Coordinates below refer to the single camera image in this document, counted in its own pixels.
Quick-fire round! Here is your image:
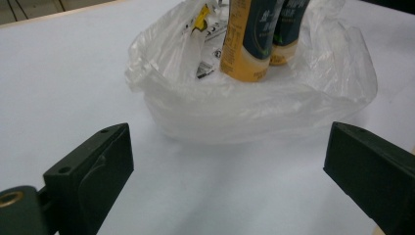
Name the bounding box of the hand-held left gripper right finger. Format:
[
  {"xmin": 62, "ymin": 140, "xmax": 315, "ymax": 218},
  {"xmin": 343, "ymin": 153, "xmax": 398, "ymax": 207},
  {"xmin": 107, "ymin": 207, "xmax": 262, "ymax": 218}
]
[{"xmin": 323, "ymin": 120, "xmax": 415, "ymax": 235}]

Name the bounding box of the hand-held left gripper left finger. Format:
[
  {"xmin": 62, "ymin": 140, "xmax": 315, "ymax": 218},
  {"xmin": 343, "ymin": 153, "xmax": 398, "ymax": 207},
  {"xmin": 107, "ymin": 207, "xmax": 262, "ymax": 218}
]
[{"xmin": 42, "ymin": 122, "xmax": 135, "ymax": 235}]

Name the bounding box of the clear plastic bag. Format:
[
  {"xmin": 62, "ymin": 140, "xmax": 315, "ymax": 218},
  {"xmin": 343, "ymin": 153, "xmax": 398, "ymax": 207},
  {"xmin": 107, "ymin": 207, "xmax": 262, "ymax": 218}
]
[{"xmin": 124, "ymin": 0, "xmax": 379, "ymax": 146}]

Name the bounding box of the orange and dark drink bottle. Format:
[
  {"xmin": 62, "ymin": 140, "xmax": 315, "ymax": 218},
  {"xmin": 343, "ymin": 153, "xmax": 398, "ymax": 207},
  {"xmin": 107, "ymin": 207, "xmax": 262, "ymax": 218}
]
[
  {"xmin": 219, "ymin": 0, "xmax": 288, "ymax": 83},
  {"xmin": 269, "ymin": 0, "xmax": 311, "ymax": 67}
]

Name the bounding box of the clear printed packet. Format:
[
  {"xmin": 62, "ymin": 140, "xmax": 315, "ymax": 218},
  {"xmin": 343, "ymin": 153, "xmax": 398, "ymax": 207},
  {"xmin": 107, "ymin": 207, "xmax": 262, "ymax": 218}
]
[{"xmin": 181, "ymin": 2, "xmax": 230, "ymax": 80}]

